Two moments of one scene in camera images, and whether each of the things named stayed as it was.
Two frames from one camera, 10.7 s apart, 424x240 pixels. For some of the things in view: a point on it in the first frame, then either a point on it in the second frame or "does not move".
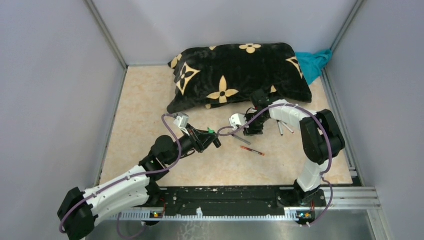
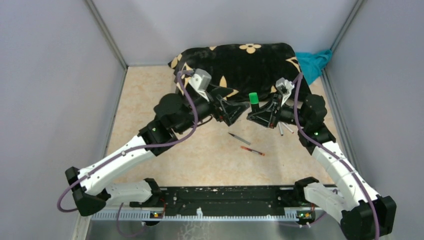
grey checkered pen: [242, 140] does not move
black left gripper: [201, 140] to [218, 106]
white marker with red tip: [287, 127] does not move
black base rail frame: [304, 204] does not move
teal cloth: [312, 64] does not move
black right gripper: [250, 130] to [266, 118]
